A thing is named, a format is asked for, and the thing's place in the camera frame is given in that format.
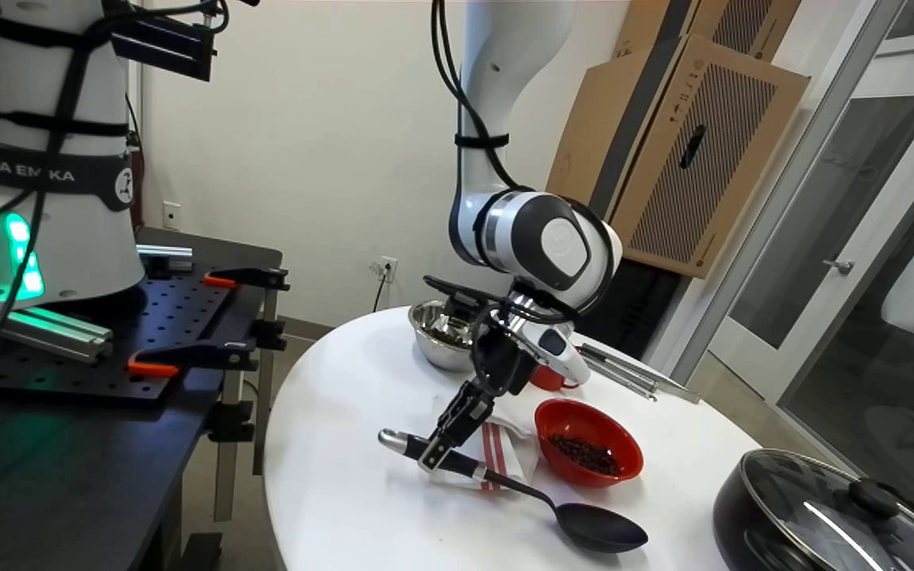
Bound silver metal bowl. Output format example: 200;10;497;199
405;299;486;374

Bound aluminium rail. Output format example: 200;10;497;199
0;293;116;367

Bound red bowl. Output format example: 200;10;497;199
532;397;648;490

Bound black perforated robot platform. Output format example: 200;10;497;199
0;225;292;571

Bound black cooking pot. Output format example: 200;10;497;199
712;446;914;571

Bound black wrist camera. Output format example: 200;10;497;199
420;272;514;314

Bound red mug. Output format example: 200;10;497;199
526;362;572;393

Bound black camera on stand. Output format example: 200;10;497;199
105;0;216;84

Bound glass pot lid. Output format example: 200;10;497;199
740;451;914;571

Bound black ladle with silver handle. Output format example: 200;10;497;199
373;424;650;556

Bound silver metal tongs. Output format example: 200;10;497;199
577;338;700;410

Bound cardboard box with handle hole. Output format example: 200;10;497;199
608;38;811;283

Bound black clamp with orange handle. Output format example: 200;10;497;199
124;336;259;380
200;265;292;294

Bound dark beans pile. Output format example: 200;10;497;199
550;434;626;475

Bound white towel with red stripes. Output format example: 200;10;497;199
444;405;542;490

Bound cardboard box with dark stripe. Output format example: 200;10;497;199
546;0;802;246

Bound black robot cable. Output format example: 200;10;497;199
429;0;531;192

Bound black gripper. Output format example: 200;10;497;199
414;324;538;468

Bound black hard case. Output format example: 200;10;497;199
572;251;691;362

